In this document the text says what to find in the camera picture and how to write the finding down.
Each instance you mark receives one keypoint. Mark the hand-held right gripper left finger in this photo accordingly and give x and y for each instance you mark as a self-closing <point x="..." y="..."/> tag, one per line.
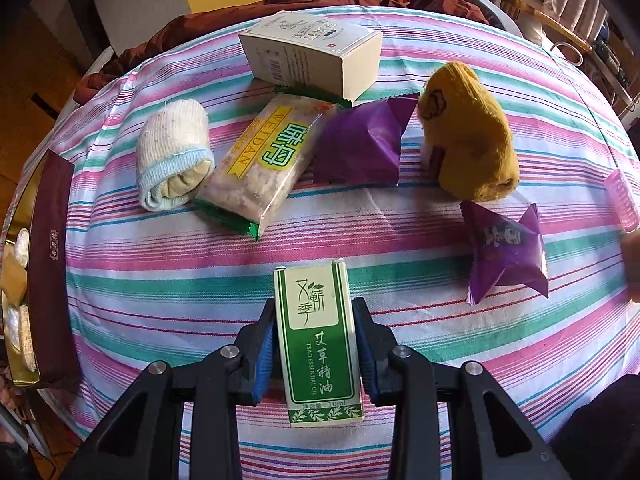
<point x="262" y="360"/>

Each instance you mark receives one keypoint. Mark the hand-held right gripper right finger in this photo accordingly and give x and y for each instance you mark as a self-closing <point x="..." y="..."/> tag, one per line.
<point x="367" y="360"/>

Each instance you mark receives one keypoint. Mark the green white essential oil box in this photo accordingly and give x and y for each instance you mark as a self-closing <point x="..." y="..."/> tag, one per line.
<point x="315" y="340"/>

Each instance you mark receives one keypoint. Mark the purple snack packet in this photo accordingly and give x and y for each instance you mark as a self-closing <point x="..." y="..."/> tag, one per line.
<point x="360" y="145"/>
<point x="505" y="250"/>

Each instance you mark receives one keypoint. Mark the green yellow snack packet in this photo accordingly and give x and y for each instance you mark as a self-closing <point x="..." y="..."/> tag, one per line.
<point x="265" y="165"/>

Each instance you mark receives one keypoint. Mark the white sock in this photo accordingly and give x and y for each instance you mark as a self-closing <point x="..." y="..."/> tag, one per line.
<point x="172" y="155"/>

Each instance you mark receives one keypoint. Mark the gold tin box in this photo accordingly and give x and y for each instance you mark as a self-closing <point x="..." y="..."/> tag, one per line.
<point x="50" y="260"/>

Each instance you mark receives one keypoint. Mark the silver snack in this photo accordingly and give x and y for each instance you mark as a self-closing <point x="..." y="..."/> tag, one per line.
<point x="20" y="337"/>
<point x="21" y="247"/>

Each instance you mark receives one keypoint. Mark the mustard yellow sock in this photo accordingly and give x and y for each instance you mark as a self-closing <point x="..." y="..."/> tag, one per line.
<point x="470" y="135"/>

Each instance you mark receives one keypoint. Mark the cream cardboard box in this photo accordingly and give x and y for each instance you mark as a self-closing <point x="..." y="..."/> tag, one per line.
<point x="310" y="55"/>

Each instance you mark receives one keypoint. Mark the striped pink green cloth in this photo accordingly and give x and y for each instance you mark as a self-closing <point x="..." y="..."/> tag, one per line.
<point x="200" y="285"/>

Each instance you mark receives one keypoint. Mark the wooden side table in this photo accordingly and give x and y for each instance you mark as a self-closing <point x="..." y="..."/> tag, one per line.
<point x="530" y="10"/>

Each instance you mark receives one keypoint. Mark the pink patterned curtain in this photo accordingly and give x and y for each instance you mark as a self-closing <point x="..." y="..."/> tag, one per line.
<point x="575" y="0"/>

